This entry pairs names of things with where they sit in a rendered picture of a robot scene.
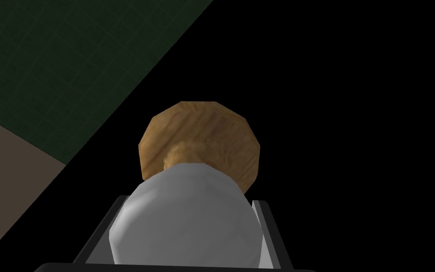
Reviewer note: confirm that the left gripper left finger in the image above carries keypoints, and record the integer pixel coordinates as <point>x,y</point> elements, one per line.
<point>98,241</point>

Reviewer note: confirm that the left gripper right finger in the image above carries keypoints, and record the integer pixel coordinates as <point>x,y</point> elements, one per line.
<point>272,241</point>

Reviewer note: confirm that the black door leaf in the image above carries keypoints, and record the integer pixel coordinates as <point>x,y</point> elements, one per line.
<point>334,94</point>

